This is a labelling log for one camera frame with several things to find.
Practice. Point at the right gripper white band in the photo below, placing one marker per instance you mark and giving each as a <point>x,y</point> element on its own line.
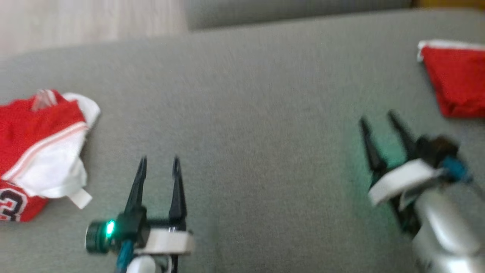
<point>401,182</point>

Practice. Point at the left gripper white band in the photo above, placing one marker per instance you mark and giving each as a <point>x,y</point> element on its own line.
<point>166,240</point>

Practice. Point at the red and white jersey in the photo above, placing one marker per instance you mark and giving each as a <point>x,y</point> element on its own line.
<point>34,151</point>

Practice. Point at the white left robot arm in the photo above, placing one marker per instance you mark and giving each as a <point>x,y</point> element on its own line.
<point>142,265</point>

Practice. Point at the red garment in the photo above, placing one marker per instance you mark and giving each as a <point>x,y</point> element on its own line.
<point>458,83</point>

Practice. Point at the grey fabric sofa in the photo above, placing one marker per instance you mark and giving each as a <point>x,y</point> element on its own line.
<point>246,132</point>

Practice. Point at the yellow cushion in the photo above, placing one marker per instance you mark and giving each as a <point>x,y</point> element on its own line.
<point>451,3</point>

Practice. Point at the grey sofa back cushion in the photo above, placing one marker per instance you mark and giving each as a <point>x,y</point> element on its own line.
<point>295,13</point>

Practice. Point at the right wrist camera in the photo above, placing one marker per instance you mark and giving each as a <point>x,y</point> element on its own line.
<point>435,148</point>

